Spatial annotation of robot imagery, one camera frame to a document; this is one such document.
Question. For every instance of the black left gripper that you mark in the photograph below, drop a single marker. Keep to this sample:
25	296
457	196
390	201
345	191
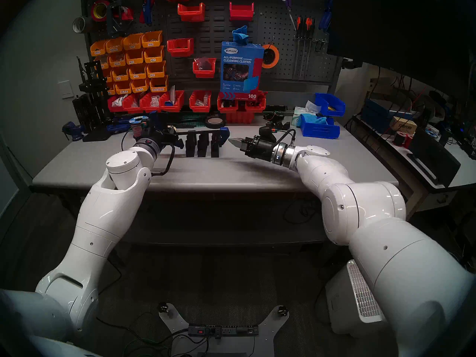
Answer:
167	137

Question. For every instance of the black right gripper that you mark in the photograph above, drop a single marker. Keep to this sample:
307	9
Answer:
258	147

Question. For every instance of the blue bar clamp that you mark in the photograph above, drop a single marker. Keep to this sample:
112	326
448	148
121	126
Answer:
224	135

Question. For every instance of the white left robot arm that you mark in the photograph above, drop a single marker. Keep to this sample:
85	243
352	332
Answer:
100	226

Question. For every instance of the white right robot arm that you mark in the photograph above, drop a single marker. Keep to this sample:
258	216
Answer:
372	211

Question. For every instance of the blue black quick clamp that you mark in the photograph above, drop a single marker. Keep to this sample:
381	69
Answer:
119	127

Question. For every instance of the dark green C-clamp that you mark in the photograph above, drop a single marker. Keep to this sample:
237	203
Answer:
116	23

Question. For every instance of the black tape roll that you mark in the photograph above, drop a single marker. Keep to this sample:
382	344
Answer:
215	126

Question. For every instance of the green cutting mat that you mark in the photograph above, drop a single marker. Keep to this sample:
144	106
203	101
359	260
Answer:
191	117

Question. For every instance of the clear plastic parts bag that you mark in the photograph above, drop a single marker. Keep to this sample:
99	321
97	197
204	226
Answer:
118	101
155	101
201	64

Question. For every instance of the orange plastic parts bin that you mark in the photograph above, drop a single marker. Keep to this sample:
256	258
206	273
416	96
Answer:
108	78
137	76
122	91
117	63
132	46
114	48
98	51
111	91
135	61
104	62
154	59
120	77
139	89
156	74
158	88
151	44

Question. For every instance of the blue cleaning cloths box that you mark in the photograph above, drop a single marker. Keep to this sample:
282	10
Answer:
241	84

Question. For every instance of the white tissue box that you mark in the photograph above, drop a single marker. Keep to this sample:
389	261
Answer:
297	117

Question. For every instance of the blue plastic storage bin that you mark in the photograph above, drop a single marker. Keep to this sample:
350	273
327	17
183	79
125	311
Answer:
326	104
319	132

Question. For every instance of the blue rag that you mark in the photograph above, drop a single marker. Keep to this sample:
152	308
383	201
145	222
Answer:
318	120

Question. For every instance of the orange tape roll on pegboard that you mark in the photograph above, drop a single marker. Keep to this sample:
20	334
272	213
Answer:
270	56

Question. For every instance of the black metal stand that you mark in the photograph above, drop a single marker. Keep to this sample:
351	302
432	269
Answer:
91	85

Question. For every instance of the blue bench vise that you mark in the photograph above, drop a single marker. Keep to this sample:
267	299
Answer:
73	131

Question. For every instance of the blue microfiber cloth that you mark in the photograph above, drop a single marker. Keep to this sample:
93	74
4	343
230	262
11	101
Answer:
240	35

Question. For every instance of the dark grey pegboard panel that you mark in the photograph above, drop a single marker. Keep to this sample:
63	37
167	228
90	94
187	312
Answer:
217	32

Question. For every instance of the orange black screwdriver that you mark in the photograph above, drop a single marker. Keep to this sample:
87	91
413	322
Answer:
306	25
298	25
311	27

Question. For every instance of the blue crate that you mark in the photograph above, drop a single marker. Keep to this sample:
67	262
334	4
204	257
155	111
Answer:
375	114

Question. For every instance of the red tape roll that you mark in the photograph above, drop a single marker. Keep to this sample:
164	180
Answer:
93	11

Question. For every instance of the cardboard box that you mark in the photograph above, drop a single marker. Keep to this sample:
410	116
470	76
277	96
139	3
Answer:
403	125

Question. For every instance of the black levelling knob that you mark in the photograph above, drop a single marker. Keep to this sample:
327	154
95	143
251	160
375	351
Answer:
282	310
162	307

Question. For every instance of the black power strip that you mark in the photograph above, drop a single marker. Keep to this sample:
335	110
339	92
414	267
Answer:
227	330

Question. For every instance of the white air purifier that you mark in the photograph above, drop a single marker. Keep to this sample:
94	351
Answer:
342	308

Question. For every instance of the black laptop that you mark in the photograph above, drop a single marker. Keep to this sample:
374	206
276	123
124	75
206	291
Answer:
435	157

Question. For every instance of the black monitor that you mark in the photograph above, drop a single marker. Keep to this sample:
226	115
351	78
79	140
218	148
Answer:
401	29

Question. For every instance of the white side desk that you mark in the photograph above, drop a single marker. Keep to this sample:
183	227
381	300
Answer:
455	174

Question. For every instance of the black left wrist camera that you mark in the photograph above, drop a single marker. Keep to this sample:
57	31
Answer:
154	125

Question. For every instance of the white light switch plate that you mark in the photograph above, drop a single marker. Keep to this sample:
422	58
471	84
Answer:
66	89

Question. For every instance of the grey duct tape roll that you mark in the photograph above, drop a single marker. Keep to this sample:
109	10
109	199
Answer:
87	23

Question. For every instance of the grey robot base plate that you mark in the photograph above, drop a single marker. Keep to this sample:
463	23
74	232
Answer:
264	339

